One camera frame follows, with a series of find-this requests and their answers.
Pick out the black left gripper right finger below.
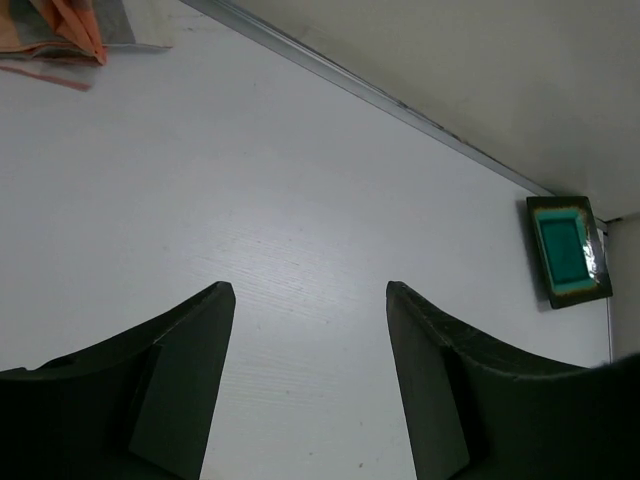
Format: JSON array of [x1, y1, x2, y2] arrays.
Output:
[[386, 281, 639, 479]]

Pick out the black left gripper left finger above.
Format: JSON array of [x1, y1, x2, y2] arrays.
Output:
[[1, 282, 236, 479]]

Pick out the orange grey checkered cloth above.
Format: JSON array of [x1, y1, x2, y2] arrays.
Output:
[[1, 0, 173, 91]]

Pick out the green square ceramic plate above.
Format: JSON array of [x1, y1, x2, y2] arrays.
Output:
[[526, 196, 613, 309]]

